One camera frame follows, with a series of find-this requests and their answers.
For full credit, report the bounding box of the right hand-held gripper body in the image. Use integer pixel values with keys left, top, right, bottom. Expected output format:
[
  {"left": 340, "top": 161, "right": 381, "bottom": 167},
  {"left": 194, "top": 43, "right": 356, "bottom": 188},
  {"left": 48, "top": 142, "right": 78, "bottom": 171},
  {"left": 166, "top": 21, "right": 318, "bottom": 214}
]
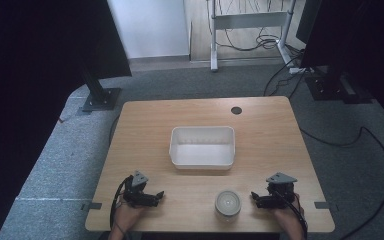
[{"left": 262, "top": 171, "right": 299, "bottom": 210}]

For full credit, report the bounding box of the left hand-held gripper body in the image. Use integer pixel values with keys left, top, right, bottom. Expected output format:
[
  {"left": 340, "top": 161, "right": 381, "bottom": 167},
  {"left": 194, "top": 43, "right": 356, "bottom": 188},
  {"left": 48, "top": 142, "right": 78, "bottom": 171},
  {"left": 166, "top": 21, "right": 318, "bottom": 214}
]
[{"left": 122, "top": 170, "right": 154, "bottom": 208}]

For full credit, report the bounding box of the person's right hand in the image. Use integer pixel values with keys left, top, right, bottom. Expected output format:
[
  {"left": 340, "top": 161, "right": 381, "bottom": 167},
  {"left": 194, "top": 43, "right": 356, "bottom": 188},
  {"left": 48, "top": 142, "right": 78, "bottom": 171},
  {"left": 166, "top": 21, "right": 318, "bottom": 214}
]
[{"left": 273, "top": 193, "right": 305, "bottom": 234}]

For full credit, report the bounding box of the person's left hand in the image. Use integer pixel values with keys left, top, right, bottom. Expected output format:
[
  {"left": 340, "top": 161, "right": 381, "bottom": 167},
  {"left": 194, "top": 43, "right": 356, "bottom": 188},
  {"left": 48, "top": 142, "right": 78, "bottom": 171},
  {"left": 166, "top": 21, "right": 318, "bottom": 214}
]
[{"left": 112, "top": 199, "right": 146, "bottom": 232}]

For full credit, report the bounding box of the white plastic bin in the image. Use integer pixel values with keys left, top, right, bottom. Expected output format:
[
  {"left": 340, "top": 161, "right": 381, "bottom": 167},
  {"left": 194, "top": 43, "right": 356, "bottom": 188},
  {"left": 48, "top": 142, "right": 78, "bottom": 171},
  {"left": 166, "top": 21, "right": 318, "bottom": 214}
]
[{"left": 168, "top": 125, "right": 237, "bottom": 171}]

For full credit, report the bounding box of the black stand base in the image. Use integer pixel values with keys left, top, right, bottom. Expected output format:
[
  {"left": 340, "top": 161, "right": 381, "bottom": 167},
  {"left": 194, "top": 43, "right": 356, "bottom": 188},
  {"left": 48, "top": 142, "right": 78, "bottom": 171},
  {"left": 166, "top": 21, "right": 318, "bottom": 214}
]
[{"left": 304, "top": 73, "right": 374, "bottom": 105}]

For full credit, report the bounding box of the white power strip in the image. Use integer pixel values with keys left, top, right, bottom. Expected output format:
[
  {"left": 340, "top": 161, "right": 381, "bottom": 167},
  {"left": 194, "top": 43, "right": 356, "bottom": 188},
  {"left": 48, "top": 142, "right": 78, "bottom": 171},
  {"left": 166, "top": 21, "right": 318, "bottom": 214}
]
[{"left": 288, "top": 67, "right": 315, "bottom": 75}]

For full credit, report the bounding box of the dark curtain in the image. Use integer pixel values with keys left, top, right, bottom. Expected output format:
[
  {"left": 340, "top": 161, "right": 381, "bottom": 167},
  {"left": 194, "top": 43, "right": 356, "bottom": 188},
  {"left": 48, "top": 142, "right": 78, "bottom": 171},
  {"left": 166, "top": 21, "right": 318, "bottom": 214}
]
[
  {"left": 0, "top": 0, "right": 133, "bottom": 240},
  {"left": 295, "top": 0, "right": 384, "bottom": 133}
]

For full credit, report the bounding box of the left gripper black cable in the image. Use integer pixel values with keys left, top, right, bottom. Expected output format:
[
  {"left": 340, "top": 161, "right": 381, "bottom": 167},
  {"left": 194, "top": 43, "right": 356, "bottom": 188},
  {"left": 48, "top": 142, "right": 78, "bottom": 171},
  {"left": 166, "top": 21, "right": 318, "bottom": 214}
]
[{"left": 109, "top": 175, "right": 134, "bottom": 232}]

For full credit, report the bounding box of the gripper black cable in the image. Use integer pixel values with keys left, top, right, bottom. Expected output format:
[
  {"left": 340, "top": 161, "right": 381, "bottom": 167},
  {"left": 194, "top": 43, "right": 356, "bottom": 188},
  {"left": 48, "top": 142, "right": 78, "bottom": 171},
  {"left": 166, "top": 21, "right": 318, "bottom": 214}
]
[
  {"left": 273, "top": 190, "right": 309, "bottom": 240},
  {"left": 109, "top": 175, "right": 134, "bottom": 232}
]

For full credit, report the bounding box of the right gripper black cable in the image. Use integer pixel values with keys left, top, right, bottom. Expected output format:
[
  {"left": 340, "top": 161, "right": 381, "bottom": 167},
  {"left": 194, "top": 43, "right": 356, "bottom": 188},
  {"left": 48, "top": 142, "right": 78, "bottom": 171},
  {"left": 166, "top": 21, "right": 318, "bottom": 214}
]
[{"left": 273, "top": 190, "right": 309, "bottom": 240}]

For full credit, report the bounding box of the black stand with base plate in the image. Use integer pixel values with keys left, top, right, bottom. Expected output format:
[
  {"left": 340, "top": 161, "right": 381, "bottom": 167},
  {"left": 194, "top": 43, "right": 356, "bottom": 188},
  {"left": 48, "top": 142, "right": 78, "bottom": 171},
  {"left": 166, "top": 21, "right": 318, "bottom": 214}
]
[{"left": 78, "top": 64, "right": 123, "bottom": 113}]

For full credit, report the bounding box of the tangle of black cables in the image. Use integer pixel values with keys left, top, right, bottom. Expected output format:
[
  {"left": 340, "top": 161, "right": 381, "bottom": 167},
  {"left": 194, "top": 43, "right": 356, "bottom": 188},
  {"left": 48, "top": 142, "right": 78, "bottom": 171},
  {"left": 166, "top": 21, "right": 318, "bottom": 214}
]
[{"left": 218, "top": 0, "right": 283, "bottom": 53}]

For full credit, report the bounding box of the white desk frame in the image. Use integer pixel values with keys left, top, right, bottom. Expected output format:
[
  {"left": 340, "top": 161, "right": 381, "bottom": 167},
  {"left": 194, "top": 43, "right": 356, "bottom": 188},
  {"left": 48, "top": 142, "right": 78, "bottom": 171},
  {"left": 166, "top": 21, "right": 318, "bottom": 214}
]
[{"left": 207, "top": 0, "right": 298, "bottom": 73}]

